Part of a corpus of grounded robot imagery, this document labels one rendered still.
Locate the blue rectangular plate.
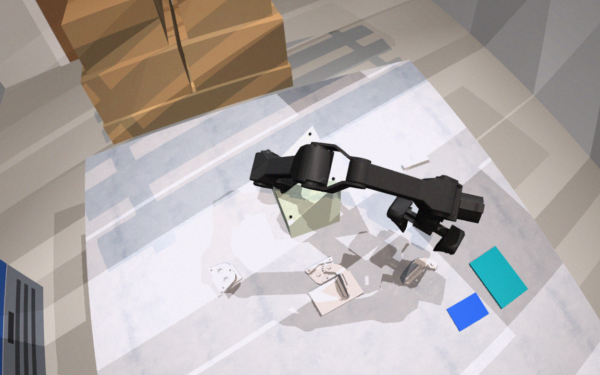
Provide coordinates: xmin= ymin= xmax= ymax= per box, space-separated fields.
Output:
xmin=447 ymin=292 xmax=489 ymax=331

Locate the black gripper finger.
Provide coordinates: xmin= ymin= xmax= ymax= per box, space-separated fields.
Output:
xmin=433 ymin=237 xmax=447 ymax=253
xmin=391 ymin=207 xmax=412 ymax=233

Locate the white flat bar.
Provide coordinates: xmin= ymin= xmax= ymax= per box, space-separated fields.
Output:
xmin=402 ymin=156 xmax=429 ymax=170

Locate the teal rectangular plate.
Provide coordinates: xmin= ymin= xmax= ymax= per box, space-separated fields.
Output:
xmin=469 ymin=246 xmax=528 ymax=309

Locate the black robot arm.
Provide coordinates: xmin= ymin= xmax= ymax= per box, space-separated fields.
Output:
xmin=250 ymin=142 xmax=485 ymax=223

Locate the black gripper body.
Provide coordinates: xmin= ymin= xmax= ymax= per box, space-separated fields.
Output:
xmin=386 ymin=197 xmax=465 ymax=255

